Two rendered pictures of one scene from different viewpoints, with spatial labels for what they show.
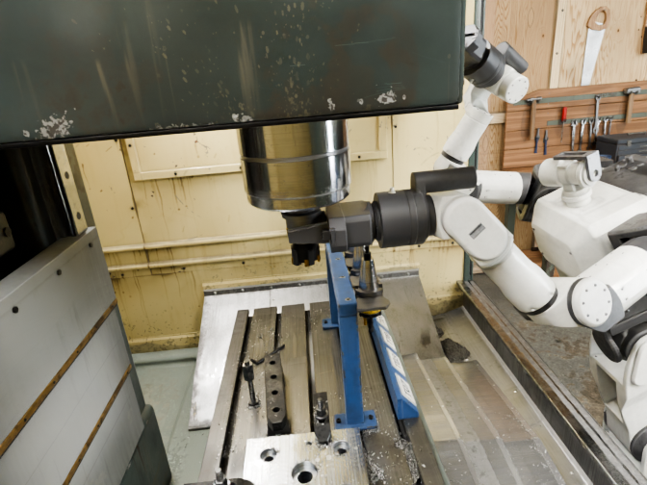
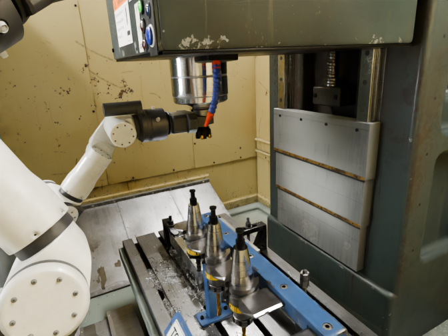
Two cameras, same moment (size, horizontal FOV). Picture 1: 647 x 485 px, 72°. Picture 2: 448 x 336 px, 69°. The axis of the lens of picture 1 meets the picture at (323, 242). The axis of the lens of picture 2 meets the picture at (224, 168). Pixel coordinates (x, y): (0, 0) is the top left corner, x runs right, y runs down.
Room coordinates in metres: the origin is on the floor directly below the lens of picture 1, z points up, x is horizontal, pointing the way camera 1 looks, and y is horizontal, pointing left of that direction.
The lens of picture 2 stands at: (1.55, -0.31, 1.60)
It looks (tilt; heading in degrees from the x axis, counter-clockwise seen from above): 18 degrees down; 156
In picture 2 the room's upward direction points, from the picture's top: 3 degrees counter-clockwise
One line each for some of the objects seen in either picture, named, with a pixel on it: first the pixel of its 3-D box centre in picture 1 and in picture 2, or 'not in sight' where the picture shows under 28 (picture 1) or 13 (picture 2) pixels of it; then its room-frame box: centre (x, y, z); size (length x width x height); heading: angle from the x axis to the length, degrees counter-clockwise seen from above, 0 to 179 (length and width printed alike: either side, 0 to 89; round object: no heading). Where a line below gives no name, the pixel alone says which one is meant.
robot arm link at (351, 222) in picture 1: (365, 220); (169, 122); (0.66, -0.07, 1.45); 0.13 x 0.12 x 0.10; 2
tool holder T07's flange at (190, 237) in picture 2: (369, 291); (196, 234); (0.88, -0.09, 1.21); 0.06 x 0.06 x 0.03
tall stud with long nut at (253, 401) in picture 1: (250, 382); (304, 289); (0.92, 0.21, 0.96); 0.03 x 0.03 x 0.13
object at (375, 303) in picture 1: (373, 303); (187, 225); (0.82, -0.09, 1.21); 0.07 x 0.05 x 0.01; 92
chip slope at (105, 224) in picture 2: not in sight; (161, 235); (-0.01, 0.00, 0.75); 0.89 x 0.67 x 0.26; 92
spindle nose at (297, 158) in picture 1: (295, 157); (199, 80); (0.66, 0.03, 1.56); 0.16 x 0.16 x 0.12
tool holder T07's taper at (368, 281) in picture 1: (368, 272); (194, 217); (0.88, -0.09, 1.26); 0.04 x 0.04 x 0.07
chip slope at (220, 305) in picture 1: (319, 356); not in sight; (1.30, 0.05, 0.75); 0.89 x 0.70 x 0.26; 92
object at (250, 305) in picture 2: not in sight; (258, 303); (1.15, -0.08, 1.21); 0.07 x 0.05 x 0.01; 92
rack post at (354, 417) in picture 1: (351, 370); (211, 273); (0.82, -0.04, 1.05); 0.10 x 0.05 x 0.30; 92
